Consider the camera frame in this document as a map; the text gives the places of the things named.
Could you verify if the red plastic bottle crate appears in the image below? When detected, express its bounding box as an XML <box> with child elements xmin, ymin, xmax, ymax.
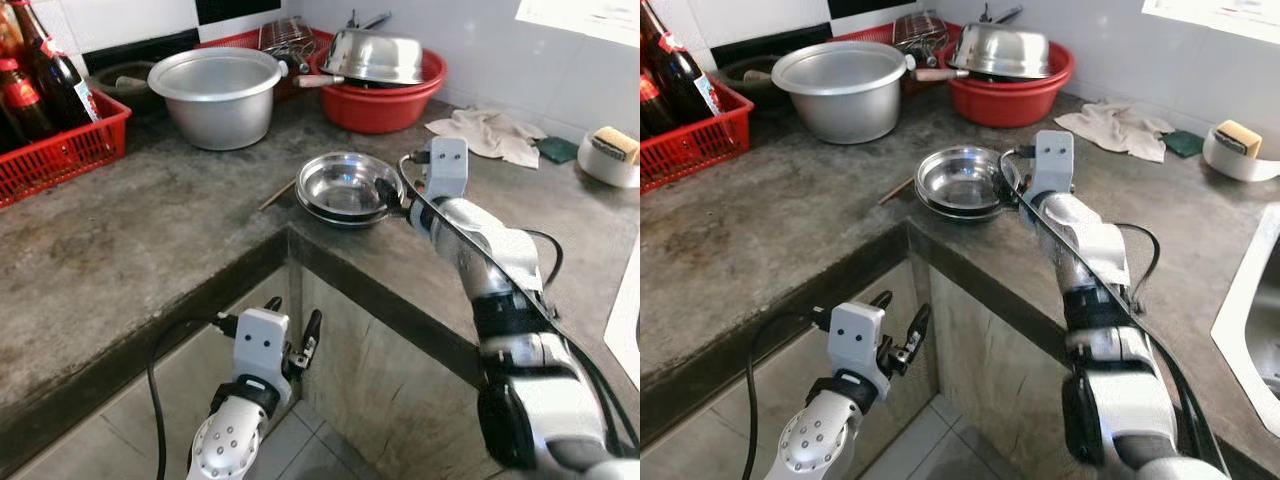
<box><xmin>0</xmin><ymin>90</ymin><xmax>134</xmax><ymax>209</ymax></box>
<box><xmin>640</xmin><ymin>80</ymin><xmax>755</xmax><ymax>195</ymax></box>

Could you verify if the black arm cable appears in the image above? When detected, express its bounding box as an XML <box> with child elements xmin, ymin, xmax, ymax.
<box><xmin>998</xmin><ymin>145</ymin><xmax>1217</xmax><ymax>477</ymax></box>
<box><xmin>145</xmin><ymin>313</ymin><xmax>239</xmax><ymax>480</ymax></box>
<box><xmin>740</xmin><ymin>308</ymin><xmax>833</xmax><ymax>480</ymax></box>
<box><xmin>398</xmin><ymin>150</ymin><xmax>641</xmax><ymax>453</ymax></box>

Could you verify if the yellow sponge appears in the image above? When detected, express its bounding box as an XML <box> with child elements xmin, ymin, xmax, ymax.
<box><xmin>1215</xmin><ymin>120</ymin><xmax>1264</xmax><ymax>159</ymax></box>
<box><xmin>592</xmin><ymin>126</ymin><xmax>640</xmax><ymax>163</ymax></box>

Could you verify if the red plastic dish basket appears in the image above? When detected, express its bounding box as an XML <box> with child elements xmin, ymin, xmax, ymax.
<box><xmin>830</xmin><ymin>20</ymin><xmax>952</xmax><ymax>97</ymax></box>
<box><xmin>195</xmin><ymin>25</ymin><xmax>337</xmax><ymax>102</ymax></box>

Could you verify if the red plastic basin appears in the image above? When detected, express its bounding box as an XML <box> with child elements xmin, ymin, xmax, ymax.
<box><xmin>945</xmin><ymin>40</ymin><xmax>1077</xmax><ymax>129</ymax></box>
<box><xmin>310</xmin><ymin>45</ymin><xmax>449</xmax><ymax>135</ymax></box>

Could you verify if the large aluminium pot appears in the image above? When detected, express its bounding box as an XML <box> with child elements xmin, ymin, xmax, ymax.
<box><xmin>148</xmin><ymin>47</ymin><xmax>287</xmax><ymax>152</ymax></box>
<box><xmin>770</xmin><ymin>40</ymin><xmax>910</xmax><ymax>145</ymax></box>

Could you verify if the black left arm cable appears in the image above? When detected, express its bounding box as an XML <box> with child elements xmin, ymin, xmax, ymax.
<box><xmin>145</xmin><ymin>313</ymin><xmax>239</xmax><ymax>480</ymax></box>
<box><xmin>740</xmin><ymin>308</ymin><xmax>833</xmax><ymax>480</ymax></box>

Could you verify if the small red label bottle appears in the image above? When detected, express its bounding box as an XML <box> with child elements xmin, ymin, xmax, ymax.
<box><xmin>0</xmin><ymin>58</ymin><xmax>54</xmax><ymax>144</ymax></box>
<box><xmin>640</xmin><ymin>70</ymin><xmax>674</xmax><ymax>137</ymax></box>

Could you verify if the amber bottle red cap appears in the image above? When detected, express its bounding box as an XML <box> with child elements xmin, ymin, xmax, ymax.
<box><xmin>0</xmin><ymin>0</ymin><xmax>27</xmax><ymax>61</ymax></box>

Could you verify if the tall dark sauce bottle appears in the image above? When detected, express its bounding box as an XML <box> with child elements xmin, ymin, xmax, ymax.
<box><xmin>640</xmin><ymin>0</ymin><xmax>724</xmax><ymax>120</ymax></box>
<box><xmin>8</xmin><ymin>0</ymin><xmax>102</xmax><ymax>130</ymax></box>

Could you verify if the black wok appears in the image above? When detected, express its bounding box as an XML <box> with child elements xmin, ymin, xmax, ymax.
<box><xmin>715</xmin><ymin>55</ymin><xmax>787</xmax><ymax>102</ymax></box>
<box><xmin>88</xmin><ymin>60</ymin><xmax>167</xmax><ymax>114</ymax></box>

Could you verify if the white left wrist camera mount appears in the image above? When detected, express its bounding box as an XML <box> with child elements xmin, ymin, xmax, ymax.
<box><xmin>232</xmin><ymin>308</ymin><xmax>292</xmax><ymax>387</ymax></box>
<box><xmin>828</xmin><ymin>302</ymin><xmax>889</xmax><ymax>380</ymax></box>

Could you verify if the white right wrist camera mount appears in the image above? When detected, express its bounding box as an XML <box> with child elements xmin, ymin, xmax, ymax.
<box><xmin>1033</xmin><ymin>130</ymin><xmax>1077</xmax><ymax>197</ymax></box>
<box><xmin>425</xmin><ymin>137</ymin><xmax>470</xmax><ymax>202</ymax></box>

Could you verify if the beige dish cloth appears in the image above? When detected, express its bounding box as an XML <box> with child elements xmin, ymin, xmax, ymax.
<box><xmin>425</xmin><ymin>107</ymin><xmax>549</xmax><ymax>170</ymax></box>
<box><xmin>1055</xmin><ymin>100</ymin><xmax>1177</xmax><ymax>164</ymax></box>

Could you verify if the green scouring pad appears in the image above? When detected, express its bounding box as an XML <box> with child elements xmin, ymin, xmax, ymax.
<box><xmin>535</xmin><ymin>135</ymin><xmax>580</xmax><ymax>165</ymax></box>
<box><xmin>1163</xmin><ymin>130</ymin><xmax>1207</xmax><ymax>160</ymax></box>

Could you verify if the white round bowl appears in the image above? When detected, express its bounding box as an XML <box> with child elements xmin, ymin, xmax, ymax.
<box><xmin>1202</xmin><ymin>125</ymin><xmax>1280</xmax><ymax>184</ymax></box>
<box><xmin>578</xmin><ymin>130</ymin><xmax>641</xmax><ymax>190</ymax></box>

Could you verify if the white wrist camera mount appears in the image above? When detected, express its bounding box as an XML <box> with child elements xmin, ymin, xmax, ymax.
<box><xmin>232</xmin><ymin>308</ymin><xmax>292</xmax><ymax>387</ymax></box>
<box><xmin>828</xmin><ymin>302</ymin><xmax>889</xmax><ymax>380</ymax></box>
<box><xmin>1033</xmin><ymin>130</ymin><xmax>1077</xmax><ymax>197</ymax></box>
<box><xmin>425</xmin><ymin>137</ymin><xmax>470</xmax><ymax>202</ymax></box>

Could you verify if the stainless steel sink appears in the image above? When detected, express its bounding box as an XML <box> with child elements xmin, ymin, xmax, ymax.
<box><xmin>603</xmin><ymin>235</ymin><xmax>641</xmax><ymax>393</ymax></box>
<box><xmin>1210</xmin><ymin>200</ymin><xmax>1280</xmax><ymax>441</ymax></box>

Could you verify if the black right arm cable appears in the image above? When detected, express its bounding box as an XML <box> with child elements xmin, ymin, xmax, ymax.
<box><xmin>998</xmin><ymin>145</ymin><xmax>1217</xmax><ymax>477</ymax></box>
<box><xmin>398</xmin><ymin>150</ymin><xmax>641</xmax><ymax>453</ymax></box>

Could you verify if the upturned stainless steel pot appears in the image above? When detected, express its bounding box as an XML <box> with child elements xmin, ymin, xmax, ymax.
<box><xmin>950</xmin><ymin>22</ymin><xmax>1054</xmax><ymax>81</ymax></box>
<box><xmin>322</xmin><ymin>28</ymin><xmax>427</xmax><ymax>87</ymax></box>

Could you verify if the metal wire rack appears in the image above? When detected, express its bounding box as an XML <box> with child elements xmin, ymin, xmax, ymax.
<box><xmin>258</xmin><ymin>17</ymin><xmax>314</xmax><ymax>64</ymax></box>
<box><xmin>893</xmin><ymin>10</ymin><xmax>950</xmax><ymax>57</ymax></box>

